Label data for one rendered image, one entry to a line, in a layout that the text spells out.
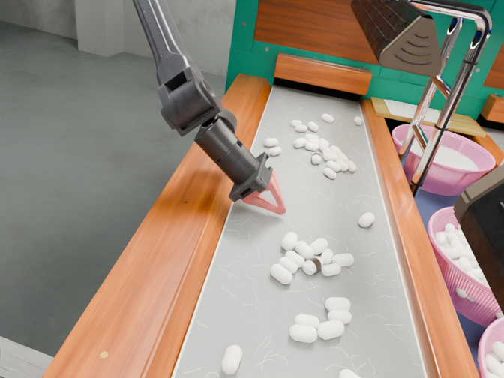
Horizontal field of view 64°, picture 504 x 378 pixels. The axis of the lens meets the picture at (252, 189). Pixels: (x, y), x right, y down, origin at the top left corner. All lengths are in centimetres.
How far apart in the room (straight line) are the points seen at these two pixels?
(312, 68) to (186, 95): 74
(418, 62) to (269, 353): 42
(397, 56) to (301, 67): 76
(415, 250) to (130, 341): 47
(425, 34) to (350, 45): 81
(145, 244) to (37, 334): 95
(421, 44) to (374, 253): 34
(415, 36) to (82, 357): 54
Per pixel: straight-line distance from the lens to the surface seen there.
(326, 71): 133
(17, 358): 87
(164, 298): 53
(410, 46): 59
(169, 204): 68
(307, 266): 62
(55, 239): 183
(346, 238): 73
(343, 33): 138
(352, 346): 57
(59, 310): 156
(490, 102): 149
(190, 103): 64
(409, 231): 77
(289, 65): 133
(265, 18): 138
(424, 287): 66
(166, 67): 69
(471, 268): 80
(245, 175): 67
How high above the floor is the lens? 116
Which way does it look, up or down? 32 degrees down
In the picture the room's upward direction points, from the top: 11 degrees clockwise
